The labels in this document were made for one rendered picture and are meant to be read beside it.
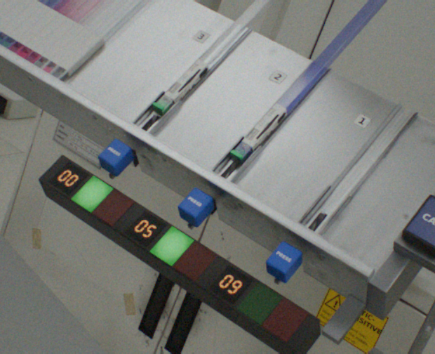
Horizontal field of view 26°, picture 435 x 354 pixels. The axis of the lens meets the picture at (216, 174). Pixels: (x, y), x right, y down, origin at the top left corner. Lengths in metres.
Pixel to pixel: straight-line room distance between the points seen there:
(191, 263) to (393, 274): 0.20
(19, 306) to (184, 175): 0.22
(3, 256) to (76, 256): 0.55
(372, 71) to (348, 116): 1.98
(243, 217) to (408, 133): 0.20
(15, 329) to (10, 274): 0.09
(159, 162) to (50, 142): 0.52
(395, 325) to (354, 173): 0.33
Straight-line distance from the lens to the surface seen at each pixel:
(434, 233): 0.88
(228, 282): 0.92
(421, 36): 2.93
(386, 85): 2.97
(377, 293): 0.90
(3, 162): 2.68
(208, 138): 1.00
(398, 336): 1.25
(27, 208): 1.55
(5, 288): 0.90
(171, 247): 0.95
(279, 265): 0.90
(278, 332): 0.89
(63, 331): 0.87
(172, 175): 1.00
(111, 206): 0.98
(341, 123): 1.01
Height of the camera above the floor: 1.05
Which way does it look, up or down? 20 degrees down
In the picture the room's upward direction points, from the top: 21 degrees clockwise
